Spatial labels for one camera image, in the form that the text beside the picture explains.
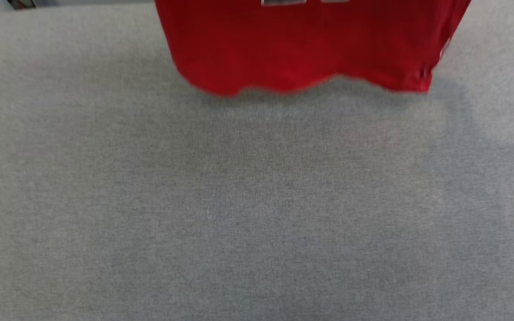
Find grey fabric work surface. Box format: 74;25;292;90
0;1;514;321

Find red and white basketball jersey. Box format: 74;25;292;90
154;0;472;97

